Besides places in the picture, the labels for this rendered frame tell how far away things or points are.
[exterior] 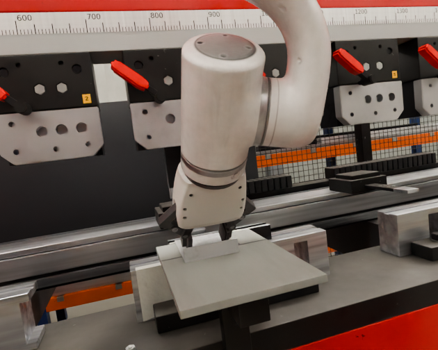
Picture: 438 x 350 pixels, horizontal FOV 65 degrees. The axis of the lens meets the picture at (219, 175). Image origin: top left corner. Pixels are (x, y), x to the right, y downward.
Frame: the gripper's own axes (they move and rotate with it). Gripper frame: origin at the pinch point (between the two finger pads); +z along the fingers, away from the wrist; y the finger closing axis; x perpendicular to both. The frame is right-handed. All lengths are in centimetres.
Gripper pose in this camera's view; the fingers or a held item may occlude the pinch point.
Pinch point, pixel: (206, 236)
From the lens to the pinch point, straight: 56.3
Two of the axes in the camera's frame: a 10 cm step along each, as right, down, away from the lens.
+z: -0.8, 7.2, 6.9
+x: 2.8, 6.8, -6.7
